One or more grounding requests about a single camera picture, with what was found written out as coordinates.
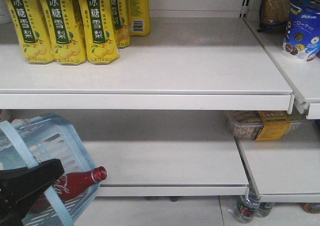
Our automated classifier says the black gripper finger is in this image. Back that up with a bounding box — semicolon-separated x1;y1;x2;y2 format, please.
0;158;65;226

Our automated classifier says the light blue plastic basket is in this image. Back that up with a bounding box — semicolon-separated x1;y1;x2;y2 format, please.
0;113;107;226

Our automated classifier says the red coca-cola bottle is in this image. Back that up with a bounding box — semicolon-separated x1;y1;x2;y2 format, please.
29;165;108;213

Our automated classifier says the yellow pear drink bottle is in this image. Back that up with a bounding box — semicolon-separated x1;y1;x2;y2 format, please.
78;0;120;65
5;0;55;65
39;0;87;66

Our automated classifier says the white metal shelf unit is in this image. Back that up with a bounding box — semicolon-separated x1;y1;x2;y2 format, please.
0;0;320;202

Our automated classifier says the packaged biscuit tray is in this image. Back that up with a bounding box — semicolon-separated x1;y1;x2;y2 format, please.
226;110;307;141

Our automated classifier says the blue cookie cup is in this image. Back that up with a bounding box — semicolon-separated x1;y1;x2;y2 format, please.
282;0;320;62

